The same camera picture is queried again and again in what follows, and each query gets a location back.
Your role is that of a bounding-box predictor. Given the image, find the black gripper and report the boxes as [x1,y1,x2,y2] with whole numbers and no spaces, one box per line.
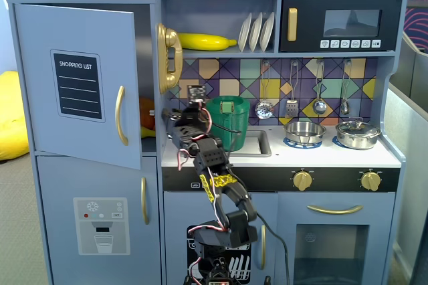
[162,100,210,147]

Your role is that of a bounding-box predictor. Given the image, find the blue door with shopping list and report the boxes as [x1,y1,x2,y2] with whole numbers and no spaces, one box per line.
[13,3,143,171]

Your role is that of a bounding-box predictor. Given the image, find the blue dishwasher door with sticker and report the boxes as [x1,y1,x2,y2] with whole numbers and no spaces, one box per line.
[163,191,279,285]

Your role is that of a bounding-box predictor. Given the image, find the blue door with water dispenser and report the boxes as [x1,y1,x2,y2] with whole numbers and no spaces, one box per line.
[35,156,158,285]

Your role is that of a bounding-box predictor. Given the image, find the blue oven door with window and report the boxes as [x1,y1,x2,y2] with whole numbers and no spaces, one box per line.
[277,192,397,285]

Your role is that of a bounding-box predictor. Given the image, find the black microwave door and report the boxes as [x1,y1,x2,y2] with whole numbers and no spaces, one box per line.
[279,0,402,54]

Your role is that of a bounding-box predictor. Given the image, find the orange toy food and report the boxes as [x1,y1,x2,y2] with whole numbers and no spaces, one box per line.
[139,96,156,130]

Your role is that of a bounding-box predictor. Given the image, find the green plastic bucket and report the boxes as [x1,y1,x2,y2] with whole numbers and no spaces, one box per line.
[205,96,251,153]

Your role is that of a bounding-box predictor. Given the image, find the gold toy telephone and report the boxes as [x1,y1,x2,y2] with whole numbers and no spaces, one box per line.
[156,23,184,95]

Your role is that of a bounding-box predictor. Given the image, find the grey toy sink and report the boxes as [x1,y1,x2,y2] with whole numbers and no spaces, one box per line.
[227,128,272,159]

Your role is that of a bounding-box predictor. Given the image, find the steel skimmer spoon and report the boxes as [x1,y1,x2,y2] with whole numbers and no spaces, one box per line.
[255,60,274,120]

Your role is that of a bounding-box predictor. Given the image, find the yellow toy banana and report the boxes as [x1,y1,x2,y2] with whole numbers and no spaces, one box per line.
[176,32,237,52]

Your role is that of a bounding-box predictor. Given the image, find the white toy plate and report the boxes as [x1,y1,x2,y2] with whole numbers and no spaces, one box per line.
[237,12,252,52]
[249,12,264,52]
[259,12,276,51]

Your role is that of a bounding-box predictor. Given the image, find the steel slotted spatula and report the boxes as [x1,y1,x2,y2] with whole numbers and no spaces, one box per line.
[286,60,300,118]

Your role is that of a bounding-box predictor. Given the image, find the steel pan without lid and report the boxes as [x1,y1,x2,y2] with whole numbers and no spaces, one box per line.
[283,120,328,145]

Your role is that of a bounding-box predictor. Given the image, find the gold stove knob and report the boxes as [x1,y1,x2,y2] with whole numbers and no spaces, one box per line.
[360,171,381,192]
[293,170,314,192]

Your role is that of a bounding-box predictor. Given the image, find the steel ladle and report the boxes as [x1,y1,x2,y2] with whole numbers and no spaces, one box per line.
[312,60,328,115]

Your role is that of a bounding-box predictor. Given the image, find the hanging metal ladle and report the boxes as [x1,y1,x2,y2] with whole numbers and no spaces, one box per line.
[340,59,352,115]

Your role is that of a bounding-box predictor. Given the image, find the yellow beanbag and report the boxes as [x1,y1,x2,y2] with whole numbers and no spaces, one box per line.
[0,70,31,162]

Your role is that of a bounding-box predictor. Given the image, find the steel pot lid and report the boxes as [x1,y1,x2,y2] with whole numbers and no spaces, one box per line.
[336,117,381,136]

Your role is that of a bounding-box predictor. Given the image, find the steel pot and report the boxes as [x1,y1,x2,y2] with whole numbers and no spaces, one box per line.
[335,127,382,150]

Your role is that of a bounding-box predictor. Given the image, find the red and white wire loop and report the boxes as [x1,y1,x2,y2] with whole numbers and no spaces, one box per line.
[176,149,198,172]

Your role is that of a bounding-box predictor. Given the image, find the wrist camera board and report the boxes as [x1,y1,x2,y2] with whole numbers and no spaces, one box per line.
[186,85,207,104]

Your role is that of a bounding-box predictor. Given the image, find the gold curved fridge door handle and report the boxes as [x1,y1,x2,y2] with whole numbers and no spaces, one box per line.
[115,85,130,147]

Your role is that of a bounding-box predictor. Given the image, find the gold straight fridge door handle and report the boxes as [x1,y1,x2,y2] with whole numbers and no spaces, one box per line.
[140,177,150,225]

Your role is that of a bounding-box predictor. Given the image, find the gold dishwasher door handle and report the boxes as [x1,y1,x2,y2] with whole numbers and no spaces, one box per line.
[259,223,268,271]

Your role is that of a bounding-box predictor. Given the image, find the gold microwave door handle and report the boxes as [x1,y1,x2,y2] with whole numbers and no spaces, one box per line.
[287,7,298,42]

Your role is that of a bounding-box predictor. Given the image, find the thick black cable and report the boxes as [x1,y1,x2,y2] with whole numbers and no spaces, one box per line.
[255,213,291,285]

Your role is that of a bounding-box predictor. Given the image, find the gold oven door handle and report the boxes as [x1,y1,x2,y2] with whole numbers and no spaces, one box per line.
[306,204,364,215]

